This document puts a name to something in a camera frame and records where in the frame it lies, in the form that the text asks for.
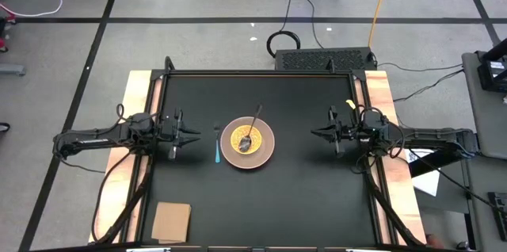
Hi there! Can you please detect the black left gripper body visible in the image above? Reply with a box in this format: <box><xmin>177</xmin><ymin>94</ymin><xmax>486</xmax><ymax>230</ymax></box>
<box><xmin>160</xmin><ymin>108</ymin><xmax>185</xmax><ymax>162</ymax></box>

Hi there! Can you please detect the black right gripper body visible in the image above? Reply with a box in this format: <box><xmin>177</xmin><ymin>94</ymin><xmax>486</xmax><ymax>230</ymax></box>
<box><xmin>326</xmin><ymin>105</ymin><xmax>360</xmax><ymax>158</ymax></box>

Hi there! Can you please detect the fork with blue handle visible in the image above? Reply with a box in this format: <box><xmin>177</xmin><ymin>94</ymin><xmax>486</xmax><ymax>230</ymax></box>
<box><xmin>212</xmin><ymin>124</ymin><xmax>222</xmax><ymax>164</ymax></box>

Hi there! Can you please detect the silver metal spoon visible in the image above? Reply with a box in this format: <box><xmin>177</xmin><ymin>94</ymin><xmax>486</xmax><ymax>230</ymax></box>
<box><xmin>238</xmin><ymin>104</ymin><xmax>264</xmax><ymax>154</ymax></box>

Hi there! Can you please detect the beige brown deep plate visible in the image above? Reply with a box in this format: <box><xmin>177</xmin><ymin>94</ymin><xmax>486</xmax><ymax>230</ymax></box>
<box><xmin>219</xmin><ymin>116</ymin><xmax>276</xmax><ymax>170</ymax></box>

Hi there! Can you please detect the black perforated computer case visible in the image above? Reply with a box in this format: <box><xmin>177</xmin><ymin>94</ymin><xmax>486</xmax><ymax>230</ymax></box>
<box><xmin>275</xmin><ymin>47</ymin><xmax>377</xmax><ymax>71</ymax></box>

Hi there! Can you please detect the light wooden side board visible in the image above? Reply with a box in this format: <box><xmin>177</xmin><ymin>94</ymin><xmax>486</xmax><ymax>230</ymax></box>
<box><xmin>354</xmin><ymin>70</ymin><xmax>428</xmax><ymax>245</ymax></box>
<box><xmin>89</xmin><ymin>70</ymin><xmax>163</xmax><ymax>244</ymax></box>

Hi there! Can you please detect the brown cardboard piece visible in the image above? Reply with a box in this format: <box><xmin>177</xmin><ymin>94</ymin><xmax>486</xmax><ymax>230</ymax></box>
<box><xmin>151</xmin><ymin>201</ymin><xmax>192</xmax><ymax>245</ymax></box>

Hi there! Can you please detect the white paper sheet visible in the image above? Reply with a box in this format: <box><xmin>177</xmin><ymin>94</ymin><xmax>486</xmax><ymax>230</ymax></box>
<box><xmin>406</xmin><ymin>147</ymin><xmax>441</xmax><ymax>197</ymax></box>

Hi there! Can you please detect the black beam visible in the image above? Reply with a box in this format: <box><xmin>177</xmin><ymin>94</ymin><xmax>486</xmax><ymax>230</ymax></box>
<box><xmin>408</xmin><ymin>132</ymin><xmax>480</xmax><ymax>178</ymax></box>

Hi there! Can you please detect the grey side table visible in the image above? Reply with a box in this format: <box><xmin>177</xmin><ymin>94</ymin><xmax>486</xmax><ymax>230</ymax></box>
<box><xmin>461</xmin><ymin>51</ymin><xmax>507</xmax><ymax>161</ymax></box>

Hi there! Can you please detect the black electronic device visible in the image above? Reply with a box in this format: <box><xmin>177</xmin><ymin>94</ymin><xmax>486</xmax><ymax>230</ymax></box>
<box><xmin>476</xmin><ymin>37</ymin><xmax>507</xmax><ymax>94</ymax></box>

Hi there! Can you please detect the black keyboard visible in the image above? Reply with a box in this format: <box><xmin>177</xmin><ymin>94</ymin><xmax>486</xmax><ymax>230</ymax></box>
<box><xmin>487</xmin><ymin>191</ymin><xmax>507</xmax><ymax>231</ymax></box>

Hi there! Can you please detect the black cable bundle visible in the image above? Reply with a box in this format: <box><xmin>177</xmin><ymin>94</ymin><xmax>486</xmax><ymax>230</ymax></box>
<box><xmin>360</xmin><ymin>152</ymin><xmax>428</xmax><ymax>247</ymax></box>
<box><xmin>90</xmin><ymin>151</ymin><xmax>154</xmax><ymax>244</ymax></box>

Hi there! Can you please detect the coiled black cable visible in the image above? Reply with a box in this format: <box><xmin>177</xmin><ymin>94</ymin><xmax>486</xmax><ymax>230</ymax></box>
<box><xmin>266</xmin><ymin>0</ymin><xmax>302</xmax><ymax>59</ymax></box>

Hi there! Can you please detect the thin black cable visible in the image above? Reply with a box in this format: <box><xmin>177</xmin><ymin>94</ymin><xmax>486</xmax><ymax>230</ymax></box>
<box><xmin>295</xmin><ymin>0</ymin><xmax>325</xmax><ymax>50</ymax></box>

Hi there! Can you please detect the yellow hanging cable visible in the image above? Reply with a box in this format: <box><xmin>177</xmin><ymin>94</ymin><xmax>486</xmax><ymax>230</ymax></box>
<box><xmin>368</xmin><ymin>0</ymin><xmax>394</xmax><ymax>49</ymax></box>

